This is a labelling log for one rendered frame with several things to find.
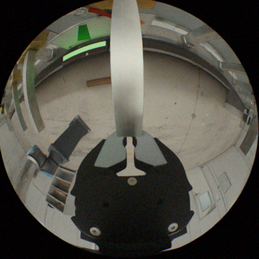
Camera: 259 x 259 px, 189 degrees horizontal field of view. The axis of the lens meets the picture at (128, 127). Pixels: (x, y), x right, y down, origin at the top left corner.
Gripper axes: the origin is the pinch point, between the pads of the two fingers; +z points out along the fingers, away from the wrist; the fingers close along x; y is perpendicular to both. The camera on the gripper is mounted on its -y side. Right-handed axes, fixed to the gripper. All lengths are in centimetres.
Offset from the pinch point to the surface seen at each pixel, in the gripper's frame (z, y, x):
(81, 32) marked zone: 5.9, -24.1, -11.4
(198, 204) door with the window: -57, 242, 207
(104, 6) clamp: -1.0, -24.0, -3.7
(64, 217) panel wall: -86, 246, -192
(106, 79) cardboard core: 75, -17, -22
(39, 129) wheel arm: -1.3, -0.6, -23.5
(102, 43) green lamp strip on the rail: 11.8, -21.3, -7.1
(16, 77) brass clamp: 0, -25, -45
